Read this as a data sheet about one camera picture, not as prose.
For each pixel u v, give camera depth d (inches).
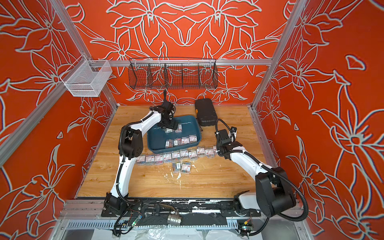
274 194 16.2
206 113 43.9
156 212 28.1
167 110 33.5
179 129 40.5
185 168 33.4
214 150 36.4
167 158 35.2
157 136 42.1
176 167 33.5
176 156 35.2
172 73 39.1
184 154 35.4
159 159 34.5
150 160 34.5
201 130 40.6
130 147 24.1
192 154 35.3
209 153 35.5
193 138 38.4
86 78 35.9
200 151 35.9
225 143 26.4
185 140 37.4
